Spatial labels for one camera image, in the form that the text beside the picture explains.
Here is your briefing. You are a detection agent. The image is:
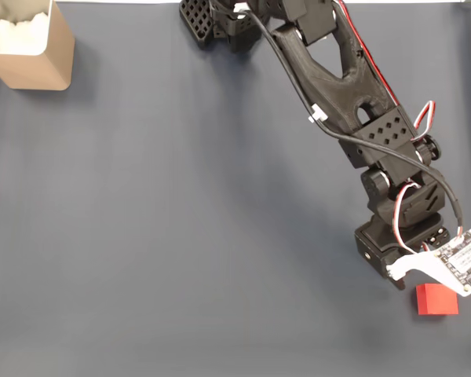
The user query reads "red cube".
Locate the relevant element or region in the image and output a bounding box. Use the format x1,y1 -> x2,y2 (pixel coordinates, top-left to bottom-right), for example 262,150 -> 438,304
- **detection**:
415,283 -> 460,317

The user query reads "white camera board with mount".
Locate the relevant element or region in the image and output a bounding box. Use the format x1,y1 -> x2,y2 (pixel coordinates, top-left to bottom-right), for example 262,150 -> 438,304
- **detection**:
386,229 -> 471,298

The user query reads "beige box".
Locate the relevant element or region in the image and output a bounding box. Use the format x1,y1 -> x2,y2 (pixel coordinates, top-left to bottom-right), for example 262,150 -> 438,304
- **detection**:
0,0 -> 76,92

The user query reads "white red servo cable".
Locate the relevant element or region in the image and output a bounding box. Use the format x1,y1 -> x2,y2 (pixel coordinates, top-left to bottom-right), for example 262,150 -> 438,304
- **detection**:
335,0 -> 437,143
393,181 -> 431,255

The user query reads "white crumpled paper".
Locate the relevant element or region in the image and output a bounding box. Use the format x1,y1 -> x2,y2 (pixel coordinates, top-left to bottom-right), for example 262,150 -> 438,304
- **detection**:
0,10 -> 50,55

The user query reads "dark blue grey mat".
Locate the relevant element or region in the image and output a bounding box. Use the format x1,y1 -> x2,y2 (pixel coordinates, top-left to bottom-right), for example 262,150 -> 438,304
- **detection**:
0,2 -> 471,377

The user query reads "black camera cable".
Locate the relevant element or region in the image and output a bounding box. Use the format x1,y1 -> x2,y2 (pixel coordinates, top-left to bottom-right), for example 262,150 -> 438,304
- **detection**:
210,0 -> 465,239

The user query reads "white cable clip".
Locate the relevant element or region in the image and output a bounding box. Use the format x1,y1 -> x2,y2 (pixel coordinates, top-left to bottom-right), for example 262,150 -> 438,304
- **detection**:
307,103 -> 327,125

